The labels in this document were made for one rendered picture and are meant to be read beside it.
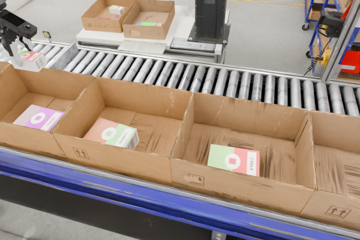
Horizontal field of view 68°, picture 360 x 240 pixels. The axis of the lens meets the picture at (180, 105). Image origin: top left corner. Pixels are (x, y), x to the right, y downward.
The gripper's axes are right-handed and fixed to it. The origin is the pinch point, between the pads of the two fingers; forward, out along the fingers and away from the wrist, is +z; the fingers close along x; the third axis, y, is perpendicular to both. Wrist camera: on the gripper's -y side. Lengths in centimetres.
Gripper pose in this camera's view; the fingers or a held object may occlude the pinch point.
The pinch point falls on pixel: (27, 58)
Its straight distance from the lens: 110.9
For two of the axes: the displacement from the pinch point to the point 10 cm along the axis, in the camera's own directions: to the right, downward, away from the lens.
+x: -2.6, 6.9, -6.7
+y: -9.6, -1.6, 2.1
